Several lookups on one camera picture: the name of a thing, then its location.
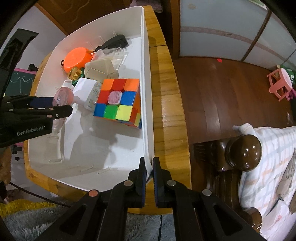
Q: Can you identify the white charger block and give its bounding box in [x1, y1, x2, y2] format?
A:
[73, 78, 102, 111]

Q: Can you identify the green bottle gold cap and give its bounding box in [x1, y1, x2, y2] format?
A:
[68, 67, 85, 86]

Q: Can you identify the white plastic storage bin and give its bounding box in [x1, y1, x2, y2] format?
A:
[25, 6, 154, 193]

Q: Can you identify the orange round case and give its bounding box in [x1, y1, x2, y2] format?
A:
[61, 47, 94, 73]

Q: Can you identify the colourful puzzle cube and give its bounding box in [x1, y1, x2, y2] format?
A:
[93, 78, 142, 129]

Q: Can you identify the clear plastic box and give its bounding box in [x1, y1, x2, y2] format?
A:
[92, 47, 128, 71]

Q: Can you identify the black power adapter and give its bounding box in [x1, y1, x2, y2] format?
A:
[93, 35, 128, 52]

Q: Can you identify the person's left hand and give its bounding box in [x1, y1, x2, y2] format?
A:
[0, 147, 11, 185]

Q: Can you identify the checked white blanket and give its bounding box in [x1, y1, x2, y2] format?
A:
[233, 123, 295, 240]

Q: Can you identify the grey fluffy rug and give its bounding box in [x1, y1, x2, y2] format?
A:
[0, 199, 176, 241]

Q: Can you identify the brown wooden door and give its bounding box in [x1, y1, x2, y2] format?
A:
[35, 0, 132, 35]

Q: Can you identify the pink plastic stool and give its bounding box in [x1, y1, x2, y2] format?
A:
[267, 68, 295, 101]

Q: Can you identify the sliding wardrobe door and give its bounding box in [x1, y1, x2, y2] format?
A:
[180, 1, 295, 70]

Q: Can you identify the green chalkboard pink frame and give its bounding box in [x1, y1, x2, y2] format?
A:
[5, 68, 37, 96]

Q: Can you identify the dark wooden bed post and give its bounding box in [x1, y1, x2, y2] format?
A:
[193, 135, 262, 232]

